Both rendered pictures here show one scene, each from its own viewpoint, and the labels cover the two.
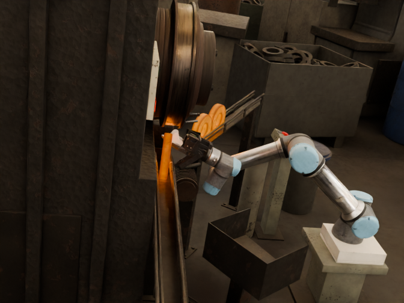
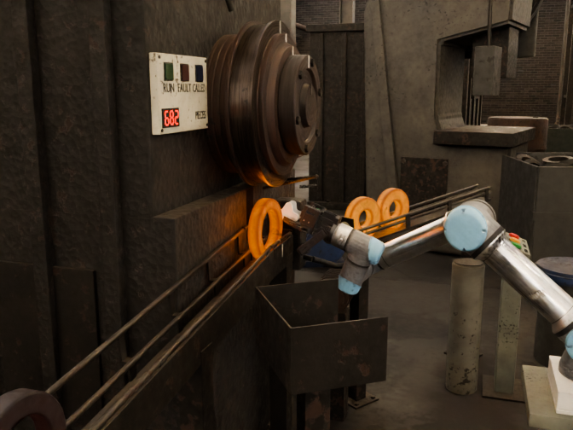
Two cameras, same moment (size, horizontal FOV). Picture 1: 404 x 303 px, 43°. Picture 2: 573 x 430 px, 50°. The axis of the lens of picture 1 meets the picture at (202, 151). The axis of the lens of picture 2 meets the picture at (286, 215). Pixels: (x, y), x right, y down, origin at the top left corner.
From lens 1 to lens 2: 91 cm
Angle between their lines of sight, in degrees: 29
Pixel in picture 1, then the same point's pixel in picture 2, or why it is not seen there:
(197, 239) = (386, 388)
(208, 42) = (292, 62)
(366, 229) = not seen: outside the picture
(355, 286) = not seen: outside the picture
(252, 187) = (460, 312)
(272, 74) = (544, 183)
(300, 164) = (459, 235)
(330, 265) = (542, 415)
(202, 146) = (325, 221)
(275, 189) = (501, 318)
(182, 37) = (241, 52)
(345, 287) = not seen: outside the picture
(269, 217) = (498, 364)
